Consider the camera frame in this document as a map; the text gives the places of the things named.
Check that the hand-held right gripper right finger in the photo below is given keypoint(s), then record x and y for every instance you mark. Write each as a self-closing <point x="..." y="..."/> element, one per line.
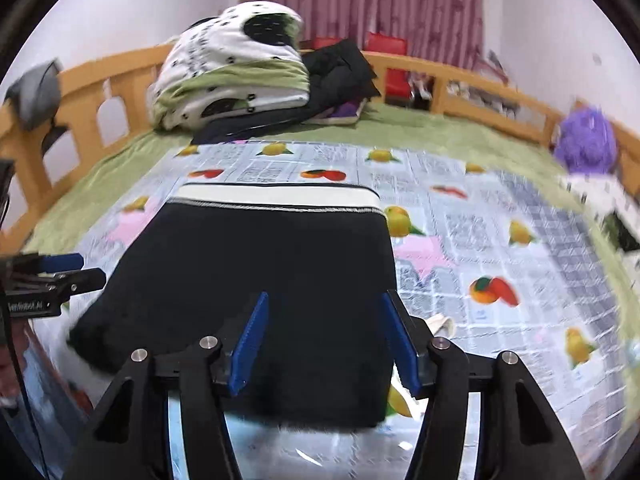
<point x="400" y="340"/>

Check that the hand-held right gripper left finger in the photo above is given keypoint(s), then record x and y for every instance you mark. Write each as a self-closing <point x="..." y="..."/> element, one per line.
<point x="250" y="340"/>

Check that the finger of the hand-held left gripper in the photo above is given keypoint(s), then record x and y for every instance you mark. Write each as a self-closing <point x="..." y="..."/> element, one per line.
<point x="80" y="280"/>
<point x="62" y="261"/>

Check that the black pants with white waistband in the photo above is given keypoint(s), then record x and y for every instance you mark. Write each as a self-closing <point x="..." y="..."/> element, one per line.
<point x="250" y="270"/>

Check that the fruit print mat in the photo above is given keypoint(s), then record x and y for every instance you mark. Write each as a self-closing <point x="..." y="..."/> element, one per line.
<point x="500" y="260"/>

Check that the grey hanging cloth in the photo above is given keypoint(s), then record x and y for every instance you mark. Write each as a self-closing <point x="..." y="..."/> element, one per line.
<point x="35" y="92"/>

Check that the green bed sheet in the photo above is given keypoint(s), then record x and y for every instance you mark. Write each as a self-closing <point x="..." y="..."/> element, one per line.
<point x="450" y="135"/>

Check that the purple book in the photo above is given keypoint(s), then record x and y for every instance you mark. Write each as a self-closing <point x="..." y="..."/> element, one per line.
<point x="340" y="112"/>

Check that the white flowered pillow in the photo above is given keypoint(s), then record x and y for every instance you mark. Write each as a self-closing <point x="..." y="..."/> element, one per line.
<point x="605" y="205"/>

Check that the folded white flowered quilt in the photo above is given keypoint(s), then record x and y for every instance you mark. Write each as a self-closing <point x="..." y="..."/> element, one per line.
<point x="220" y="60"/>

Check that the clutter behind bed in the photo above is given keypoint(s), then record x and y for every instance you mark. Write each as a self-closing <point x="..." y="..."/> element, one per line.
<point x="480" y="90"/>

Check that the red object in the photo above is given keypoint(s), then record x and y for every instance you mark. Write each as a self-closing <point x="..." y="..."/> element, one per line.
<point x="395" y="67"/>

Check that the purple plush toy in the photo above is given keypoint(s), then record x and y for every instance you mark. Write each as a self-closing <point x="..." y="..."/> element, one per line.
<point x="587" y="140"/>

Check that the black jacket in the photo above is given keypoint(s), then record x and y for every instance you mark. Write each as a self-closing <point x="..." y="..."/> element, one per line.
<point x="340" y="70"/>

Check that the pink striped curtain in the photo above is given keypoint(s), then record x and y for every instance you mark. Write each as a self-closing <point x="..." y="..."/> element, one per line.
<point x="375" y="0"/>

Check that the wooden bed frame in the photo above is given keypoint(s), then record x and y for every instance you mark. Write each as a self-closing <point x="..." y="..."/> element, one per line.
<point x="85" y="80"/>

